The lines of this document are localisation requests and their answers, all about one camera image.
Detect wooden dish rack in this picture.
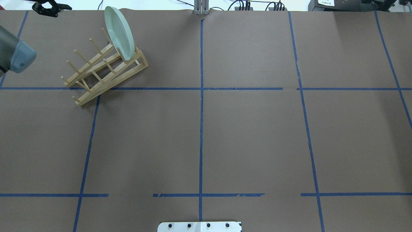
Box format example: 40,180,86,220
61,28,149,106

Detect light green plate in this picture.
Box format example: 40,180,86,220
104,6,135,61

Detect black clamp tool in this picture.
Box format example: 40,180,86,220
32,0,72,18

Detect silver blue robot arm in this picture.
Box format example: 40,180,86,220
0,26,37,75

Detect aluminium frame post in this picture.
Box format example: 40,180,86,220
193,0,210,15

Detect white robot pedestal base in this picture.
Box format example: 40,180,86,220
157,221,242,232

